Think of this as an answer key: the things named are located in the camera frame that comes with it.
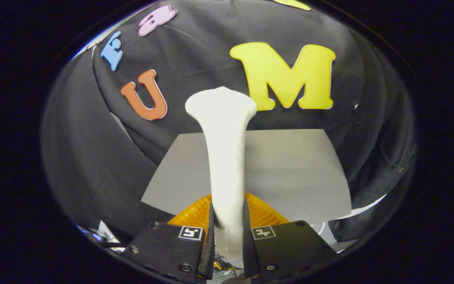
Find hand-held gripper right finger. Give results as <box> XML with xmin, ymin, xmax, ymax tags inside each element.
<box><xmin>243</xmin><ymin>192</ymin><xmax>338</xmax><ymax>284</ymax></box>

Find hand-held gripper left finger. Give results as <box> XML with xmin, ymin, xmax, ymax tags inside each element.
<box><xmin>121</xmin><ymin>193</ymin><xmax>216</xmax><ymax>284</ymax></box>

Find white garment steamer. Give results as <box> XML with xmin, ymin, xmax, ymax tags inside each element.
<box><xmin>185</xmin><ymin>86</ymin><xmax>257</xmax><ymax>273</ymax></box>

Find white cabinet with grey top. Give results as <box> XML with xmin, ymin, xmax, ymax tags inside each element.
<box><xmin>141</xmin><ymin>129</ymin><xmax>352</xmax><ymax>226</ymax></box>

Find black backdrop cloth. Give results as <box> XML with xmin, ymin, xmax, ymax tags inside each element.
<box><xmin>40</xmin><ymin>0</ymin><xmax>419</xmax><ymax>243</ymax></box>

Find thin black cables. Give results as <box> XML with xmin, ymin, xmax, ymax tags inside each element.
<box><xmin>214</xmin><ymin>256</ymin><xmax>237</xmax><ymax>277</ymax></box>

